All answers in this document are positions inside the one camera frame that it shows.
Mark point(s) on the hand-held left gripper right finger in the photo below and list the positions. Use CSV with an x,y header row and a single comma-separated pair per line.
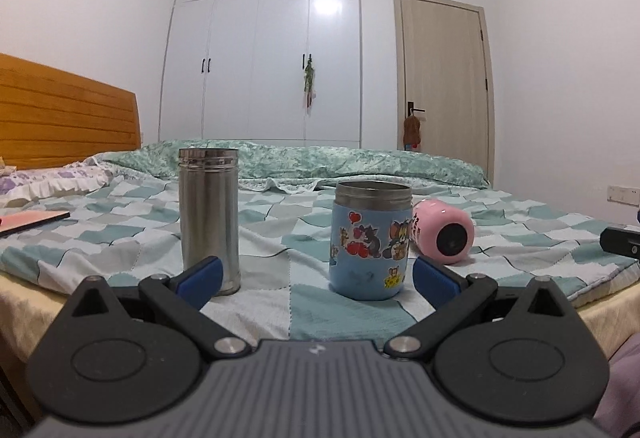
x,y
435,280

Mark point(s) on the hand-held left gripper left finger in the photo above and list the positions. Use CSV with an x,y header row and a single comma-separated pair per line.
x,y
202,280

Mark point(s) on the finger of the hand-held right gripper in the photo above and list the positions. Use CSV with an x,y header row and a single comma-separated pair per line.
x,y
620,240

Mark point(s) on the pink bottle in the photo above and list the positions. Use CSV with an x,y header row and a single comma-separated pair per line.
x,y
430,223

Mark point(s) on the tall stainless steel cup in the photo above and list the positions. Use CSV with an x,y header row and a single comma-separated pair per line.
x,y
210,218

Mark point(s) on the blue cartoon print cup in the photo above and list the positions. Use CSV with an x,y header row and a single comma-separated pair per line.
x,y
367,243

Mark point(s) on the checkered teal bed sheet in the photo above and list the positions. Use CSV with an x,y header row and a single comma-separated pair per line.
x,y
125,233

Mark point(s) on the person's pink clothing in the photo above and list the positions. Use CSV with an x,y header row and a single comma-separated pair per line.
x,y
620,393

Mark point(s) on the green floral quilt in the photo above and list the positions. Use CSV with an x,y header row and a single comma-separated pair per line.
x,y
310,160

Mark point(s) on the pink notebook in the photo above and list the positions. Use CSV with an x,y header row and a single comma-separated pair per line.
x,y
30,220

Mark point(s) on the purple floral pillow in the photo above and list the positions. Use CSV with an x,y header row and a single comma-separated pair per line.
x,y
45,180

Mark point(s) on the wooden door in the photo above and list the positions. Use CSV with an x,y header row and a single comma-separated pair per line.
x,y
445,67

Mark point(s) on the wooden headboard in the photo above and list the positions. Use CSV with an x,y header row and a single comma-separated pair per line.
x,y
65,117

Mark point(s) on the hanging green plant ornament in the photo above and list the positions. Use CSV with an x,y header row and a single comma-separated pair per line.
x,y
309,80

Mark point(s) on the white wardrobe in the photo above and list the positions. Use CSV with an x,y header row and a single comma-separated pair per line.
x,y
250,57

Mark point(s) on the white wall socket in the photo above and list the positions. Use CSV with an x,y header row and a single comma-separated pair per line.
x,y
623,195

